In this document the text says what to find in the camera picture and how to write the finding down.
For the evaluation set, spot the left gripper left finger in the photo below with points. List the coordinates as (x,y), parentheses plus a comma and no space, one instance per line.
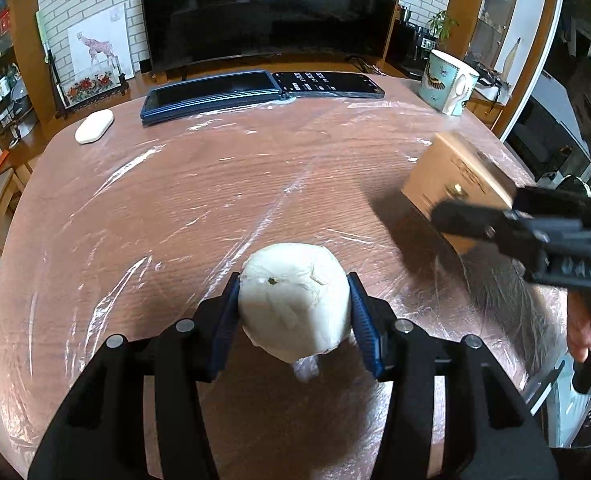
(97,431)

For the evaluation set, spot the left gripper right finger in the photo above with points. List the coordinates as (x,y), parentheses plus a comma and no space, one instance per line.
(489,431)

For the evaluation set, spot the brown cardboard box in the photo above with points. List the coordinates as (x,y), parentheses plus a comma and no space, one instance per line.
(452,168)

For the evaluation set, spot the white round bun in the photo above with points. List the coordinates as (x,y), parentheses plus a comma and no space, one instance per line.
(294,301)

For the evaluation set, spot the person right hand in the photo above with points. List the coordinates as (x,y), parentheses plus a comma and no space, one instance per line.
(578,327)

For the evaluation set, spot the teal printed mug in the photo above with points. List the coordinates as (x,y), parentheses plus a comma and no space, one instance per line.
(447,83)

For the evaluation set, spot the small green plant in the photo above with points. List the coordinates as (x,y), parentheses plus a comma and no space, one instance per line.
(442,25)

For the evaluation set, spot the black remote keyboard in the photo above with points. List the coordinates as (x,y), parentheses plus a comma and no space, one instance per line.
(328,85)

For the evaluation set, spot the white oval mouse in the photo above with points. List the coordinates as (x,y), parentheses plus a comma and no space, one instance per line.
(94,126)

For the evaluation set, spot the giraffe picture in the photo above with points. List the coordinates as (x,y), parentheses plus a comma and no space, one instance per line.
(101,41)

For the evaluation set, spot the black television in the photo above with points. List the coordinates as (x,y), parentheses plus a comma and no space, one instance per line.
(184,32)

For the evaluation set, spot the red flower picture frame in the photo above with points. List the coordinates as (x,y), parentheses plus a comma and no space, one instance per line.
(92,88)

